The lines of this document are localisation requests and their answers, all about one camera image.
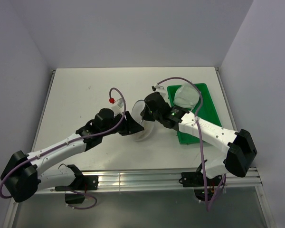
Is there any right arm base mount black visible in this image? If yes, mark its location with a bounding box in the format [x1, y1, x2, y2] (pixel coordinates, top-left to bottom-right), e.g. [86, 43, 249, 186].
[178, 171, 226, 201]

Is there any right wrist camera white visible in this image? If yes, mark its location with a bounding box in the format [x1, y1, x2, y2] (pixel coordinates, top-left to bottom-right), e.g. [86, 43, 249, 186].
[152, 84, 167, 98]

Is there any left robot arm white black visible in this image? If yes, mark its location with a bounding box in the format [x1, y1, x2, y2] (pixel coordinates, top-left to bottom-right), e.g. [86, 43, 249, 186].
[0, 108, 144, 202]

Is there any green plastic tray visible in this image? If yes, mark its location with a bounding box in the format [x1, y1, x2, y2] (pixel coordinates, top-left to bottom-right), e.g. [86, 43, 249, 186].
[167, 83, 222, 145]

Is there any aluminium rail frame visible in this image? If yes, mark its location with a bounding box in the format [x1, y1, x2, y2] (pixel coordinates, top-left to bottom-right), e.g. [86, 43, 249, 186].
[13, 167, 263, 194]

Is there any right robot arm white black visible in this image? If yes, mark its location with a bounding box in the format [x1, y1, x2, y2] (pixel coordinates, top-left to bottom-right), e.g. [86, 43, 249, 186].
[141, 92, 257, 185]

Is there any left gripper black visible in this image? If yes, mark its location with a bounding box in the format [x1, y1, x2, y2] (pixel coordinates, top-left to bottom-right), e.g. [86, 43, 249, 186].
[101, 111, 143, 136]

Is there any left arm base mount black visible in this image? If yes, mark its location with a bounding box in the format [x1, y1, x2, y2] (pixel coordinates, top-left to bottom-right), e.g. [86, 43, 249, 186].
[55, 175, 98, 210]

